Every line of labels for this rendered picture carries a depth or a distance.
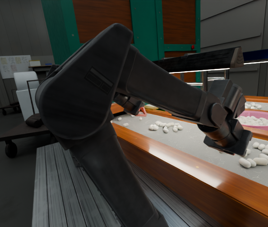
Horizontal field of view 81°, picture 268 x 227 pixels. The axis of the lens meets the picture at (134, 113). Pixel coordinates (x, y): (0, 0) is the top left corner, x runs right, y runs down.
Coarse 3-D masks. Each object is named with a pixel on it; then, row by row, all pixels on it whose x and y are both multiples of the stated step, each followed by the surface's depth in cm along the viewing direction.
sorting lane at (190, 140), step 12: (120, 120) 112; (132, 120) 109; (144, 120) 106; (156, 120) 104; (168, 120) 101; (144, 132) 85; (156, 132) 84; (168, 132) 82; (180, 132) 80; (192, 132) 79; (168, 144) 69; (180, 144) 68; (192, 144) 67; (204, 144) 66; (252, 144) 62; (264, 144) 61; (204, 156) 57; (216, 156) 57; (228, 156) 56; (240, 156) 55; (252, 156) 54; (228, 168) 49; (240, 168) 49; (252, 168) 48; (264, 168) 48; (252, 180) 44; (264, 180) 43
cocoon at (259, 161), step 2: (254, 158) 50; (256, 158) 50; (258, 158) 49; (260, 158) 49; (262, 158) 49; (254, 160) 50; (256, 160) 49; (258, 160) 49; (260, 160) 49; (262, 160) 49; (264, 160) 48; (266, 160) 48; (256, 162) 49; (258, 162) 49; (260, 162) 49; (262, 162) 48; (264, 162) 48; (266, 162) 48; (258, 164) 49; (260, 164) 49; (262, 164) 49; (264, 164) 48; (266, 164) 48
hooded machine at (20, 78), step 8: (24, 72) 394; (32, 72) 401; (16, 80) 376; (24, 80) 384; (24, 88) 384; (32, 88) 393; (24, 96) 382; (32, 96) 392; (24, 104) 385; (24, 112) 387; (32, 112) 397; (24, 120) 391
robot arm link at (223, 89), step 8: (216, 80) 36; (224, 80) 35; (216, 88) 35; (224, 88) 34; (232, 88) 35; (240, 88) 35; (224, 96) 34; (232, 96) 35; (216, 104) 29; (224, 104) 34; (232, 104) 35; (208, 112) 29; (216, 112) 29; (224, 112) 31; (232, 112) 35; (216, 120) 30
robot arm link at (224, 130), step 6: (198, 126) 37; (204, 126) 35; (222, 126) 34; (228, 126) 35; (204, 132) 35; (210, 132) 34; (216, 132) 34; (222, 132) 35; (228, 132) 36; (210, 138) 38; (216, 138) 36; (222, 138) 36
